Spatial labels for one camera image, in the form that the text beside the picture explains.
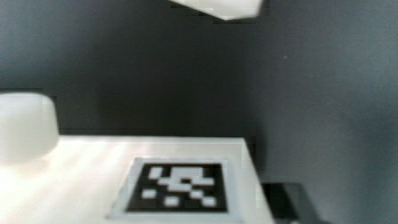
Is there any white drawer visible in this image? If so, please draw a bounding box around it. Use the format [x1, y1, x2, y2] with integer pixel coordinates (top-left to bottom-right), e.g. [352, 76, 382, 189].
[0, 93, 275, 224]
[169, 0, 263, 21]

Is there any white rear drawer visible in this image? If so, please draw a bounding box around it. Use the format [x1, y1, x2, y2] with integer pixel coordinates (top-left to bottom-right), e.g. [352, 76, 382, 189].
[169, 0, 263, 21]

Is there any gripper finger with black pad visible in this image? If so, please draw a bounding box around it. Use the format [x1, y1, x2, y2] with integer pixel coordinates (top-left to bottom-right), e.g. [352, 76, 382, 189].
[261, 183, 320, 224]

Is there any white front drawer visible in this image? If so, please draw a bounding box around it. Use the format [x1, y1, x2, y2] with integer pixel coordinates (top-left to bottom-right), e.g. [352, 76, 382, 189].
[0, 93, 275, 224]

